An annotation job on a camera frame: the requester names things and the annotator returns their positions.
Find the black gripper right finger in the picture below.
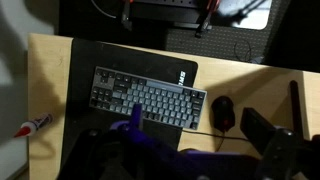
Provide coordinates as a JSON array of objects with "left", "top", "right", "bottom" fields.
[{"left": 240, "top": 108, "right": 320, "bottom": 180}]

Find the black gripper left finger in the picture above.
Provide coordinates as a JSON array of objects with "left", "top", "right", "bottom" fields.
[{"left": 57, "top": 120, "right": 188, "bottom": 180}]

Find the black computer mouse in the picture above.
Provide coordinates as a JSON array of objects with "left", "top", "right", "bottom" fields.
[{"left": 211, "top": 96, "right": 235, "bottom": 133}]

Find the grey mechanical keyboard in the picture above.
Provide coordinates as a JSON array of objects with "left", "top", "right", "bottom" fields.
[{"left": 89, "top": 67, "right": 207, "bottom": 130}]

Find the black desk mat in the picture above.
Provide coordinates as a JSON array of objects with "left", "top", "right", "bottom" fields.
[{"left": 61, "top": 39, "right": 198, "bottom": 168}]

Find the white glue bottle red cap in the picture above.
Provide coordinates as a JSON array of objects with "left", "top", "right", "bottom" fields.
[{"left": 14, "top": 114, "right": 53, "bottom": 138}]

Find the black perforated mat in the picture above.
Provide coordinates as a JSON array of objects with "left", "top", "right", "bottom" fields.
[{"left": 165, "top": 0, "right": 291, "bottom": 64}]

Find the black equipment stand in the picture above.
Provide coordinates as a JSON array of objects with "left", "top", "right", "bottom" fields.
[{"left": 120, "top": 0, "right": 221, "bottom": 38}]

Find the black mouse cable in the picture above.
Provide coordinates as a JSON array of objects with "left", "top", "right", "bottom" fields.
[{"left": 182, "top": 128, "right": 249, "bottom": 153}]

